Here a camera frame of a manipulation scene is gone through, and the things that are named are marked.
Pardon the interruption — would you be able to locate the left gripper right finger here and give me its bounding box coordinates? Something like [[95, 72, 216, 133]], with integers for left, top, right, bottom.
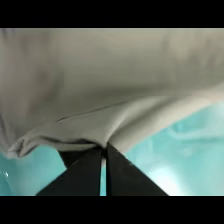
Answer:
[[105, 142, 169, 197]]

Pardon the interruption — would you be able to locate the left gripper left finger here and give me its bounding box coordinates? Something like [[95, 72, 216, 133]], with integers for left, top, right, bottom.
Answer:
[[35, 146, 103, 197]]

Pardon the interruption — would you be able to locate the grey garment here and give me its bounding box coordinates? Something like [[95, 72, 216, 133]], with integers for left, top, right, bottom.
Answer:
[[0, 27, 224, 160]]

